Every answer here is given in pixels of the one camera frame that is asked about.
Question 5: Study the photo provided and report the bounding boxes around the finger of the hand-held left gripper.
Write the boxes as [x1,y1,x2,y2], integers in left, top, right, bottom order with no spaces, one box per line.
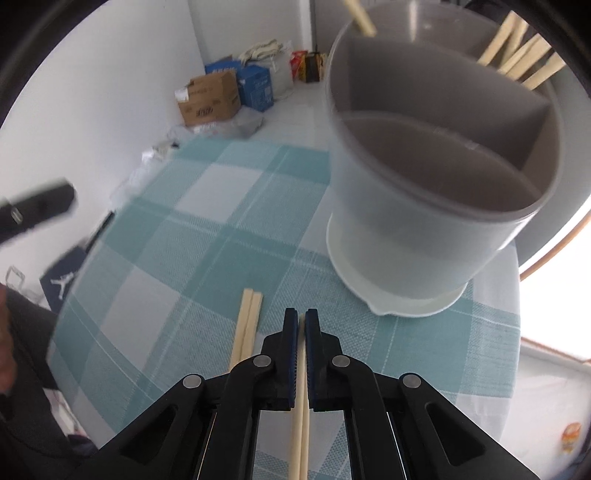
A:
[0,181,77,244]

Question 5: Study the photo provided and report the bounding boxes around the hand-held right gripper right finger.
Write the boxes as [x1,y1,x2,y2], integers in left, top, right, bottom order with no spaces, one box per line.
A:
[305,309,541,480]

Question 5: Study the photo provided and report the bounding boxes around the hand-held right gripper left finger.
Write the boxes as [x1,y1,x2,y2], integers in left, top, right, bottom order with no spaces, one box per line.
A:
[69,308,298,480]

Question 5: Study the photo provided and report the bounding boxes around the wooden chopstick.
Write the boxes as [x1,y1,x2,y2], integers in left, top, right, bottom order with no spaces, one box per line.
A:
[344,0,378,38]
[300,316,310,480]
[228,288,254,374]
[523,55,567,90]
[488,19,530,68]
[290,316,304,480]
[477,11,520,65]
[236,291,264,365]
[500,37,553,75]

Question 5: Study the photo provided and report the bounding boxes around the grey utensil holder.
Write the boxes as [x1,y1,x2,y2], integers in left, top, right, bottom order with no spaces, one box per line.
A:
[322,0,591,317]

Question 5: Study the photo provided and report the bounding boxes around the navy shopping bag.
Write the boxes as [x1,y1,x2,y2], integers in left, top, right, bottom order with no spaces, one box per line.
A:
[39,244,93,315]

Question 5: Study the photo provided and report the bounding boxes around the teal checked tablecloth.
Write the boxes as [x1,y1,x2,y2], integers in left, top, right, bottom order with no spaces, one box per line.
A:
[48,136,522,480]

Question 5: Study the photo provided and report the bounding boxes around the person's dark clothing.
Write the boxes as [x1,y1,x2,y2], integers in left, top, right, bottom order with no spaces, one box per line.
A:
[0,291,100,480]

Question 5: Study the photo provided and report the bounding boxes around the cardboard box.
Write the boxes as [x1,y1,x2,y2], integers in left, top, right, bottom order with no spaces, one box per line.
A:
[177,69,242,127]

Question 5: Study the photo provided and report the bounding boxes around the clear plastic bags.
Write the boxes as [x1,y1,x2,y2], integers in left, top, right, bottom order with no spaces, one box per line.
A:
[166,111,264,140]

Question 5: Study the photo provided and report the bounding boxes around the blue box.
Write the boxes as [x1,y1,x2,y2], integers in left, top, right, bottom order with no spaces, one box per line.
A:
[205,55,243,77]
[236,65,276,112]

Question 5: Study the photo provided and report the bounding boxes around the round gold-framed window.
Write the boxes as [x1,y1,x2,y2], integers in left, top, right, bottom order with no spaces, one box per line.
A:
[518,194,591,365]

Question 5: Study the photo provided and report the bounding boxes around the white cloth bag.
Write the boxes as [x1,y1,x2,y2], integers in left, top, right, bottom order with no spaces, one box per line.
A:
[238,39,296,101]

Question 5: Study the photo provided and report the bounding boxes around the orange toy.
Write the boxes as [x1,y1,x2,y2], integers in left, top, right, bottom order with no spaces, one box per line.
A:
[561,422,584,456]

